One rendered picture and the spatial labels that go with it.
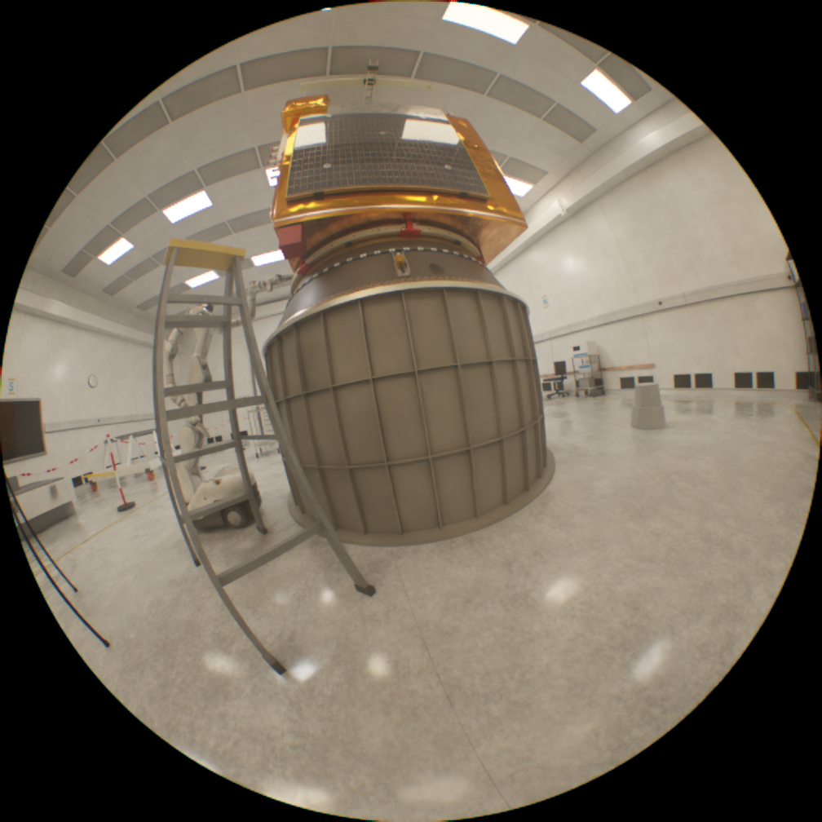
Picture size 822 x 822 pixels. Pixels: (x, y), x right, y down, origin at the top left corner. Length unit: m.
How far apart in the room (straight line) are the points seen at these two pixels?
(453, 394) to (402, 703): 1.13
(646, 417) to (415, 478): 2.35
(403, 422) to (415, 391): 0.14
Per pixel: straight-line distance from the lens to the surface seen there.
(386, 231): 1.60
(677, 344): 5.30
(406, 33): 4.65
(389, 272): 1.28
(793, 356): 5.29
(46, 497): 4.56
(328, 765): 0.76
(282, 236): 1.53
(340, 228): 1.64
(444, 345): 1.11
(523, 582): 0.95
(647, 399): 2.83
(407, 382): 1.06
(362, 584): 0.97
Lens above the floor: 0.70
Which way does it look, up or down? 5 degrees down
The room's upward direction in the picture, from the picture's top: 10 degrees counter-clockwise
